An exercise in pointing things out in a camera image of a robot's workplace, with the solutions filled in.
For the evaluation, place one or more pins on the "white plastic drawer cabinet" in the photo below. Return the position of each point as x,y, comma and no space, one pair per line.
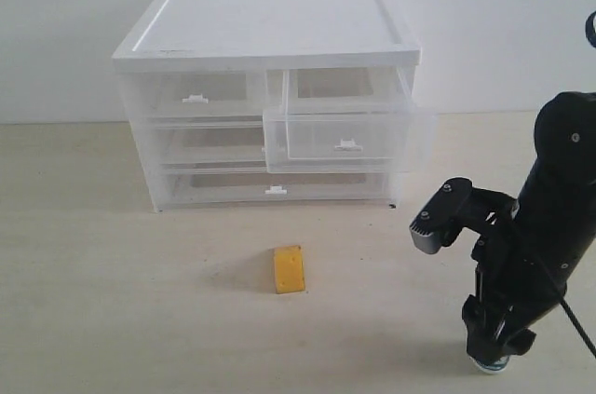
256,36

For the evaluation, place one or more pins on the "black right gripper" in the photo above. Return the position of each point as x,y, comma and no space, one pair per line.
498,315

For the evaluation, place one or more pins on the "clear bottom wide drawer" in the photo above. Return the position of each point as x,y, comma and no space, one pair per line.
195,189

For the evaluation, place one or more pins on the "clear wide drawer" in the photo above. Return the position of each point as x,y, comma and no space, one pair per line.
177,145
195,189

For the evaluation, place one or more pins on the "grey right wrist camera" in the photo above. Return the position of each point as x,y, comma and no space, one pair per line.
432,227

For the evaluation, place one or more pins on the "yellow cheese wedge block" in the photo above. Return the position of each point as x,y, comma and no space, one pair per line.
289,269

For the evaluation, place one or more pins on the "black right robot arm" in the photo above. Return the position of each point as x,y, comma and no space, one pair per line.
559,197

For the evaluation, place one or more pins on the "teal white tape roll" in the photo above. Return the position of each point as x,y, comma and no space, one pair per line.
495,367

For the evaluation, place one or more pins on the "clear middle wide drawer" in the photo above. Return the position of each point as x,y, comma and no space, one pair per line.
177,145

